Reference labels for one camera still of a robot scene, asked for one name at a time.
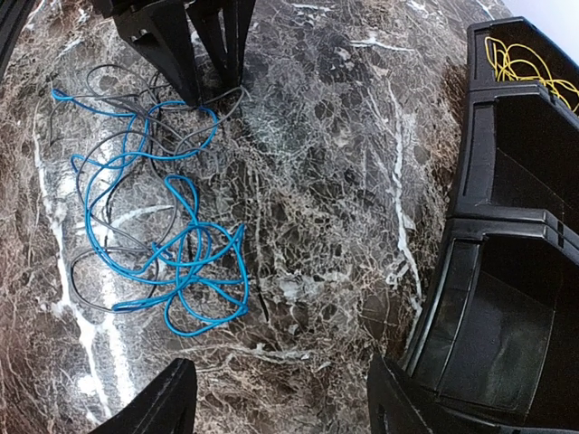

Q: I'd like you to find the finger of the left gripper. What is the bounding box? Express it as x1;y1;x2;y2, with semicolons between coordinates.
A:
185;0;256;88
113;1;201;106

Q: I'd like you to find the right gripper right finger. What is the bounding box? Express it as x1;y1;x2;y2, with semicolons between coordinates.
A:
366;354;498;433

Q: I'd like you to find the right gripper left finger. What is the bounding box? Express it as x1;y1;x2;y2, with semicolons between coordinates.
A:
91;358;197;434

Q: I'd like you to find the grey cable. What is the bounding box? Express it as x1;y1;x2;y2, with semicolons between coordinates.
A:
47;62;252;316

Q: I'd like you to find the blue cable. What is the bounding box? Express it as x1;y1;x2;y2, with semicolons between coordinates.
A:
51;88;251;338

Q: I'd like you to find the black three-compartment bin tray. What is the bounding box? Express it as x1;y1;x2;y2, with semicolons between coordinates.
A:
403;17;578;431

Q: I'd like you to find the black front rail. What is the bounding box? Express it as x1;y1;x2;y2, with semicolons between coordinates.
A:
0;0;35;77

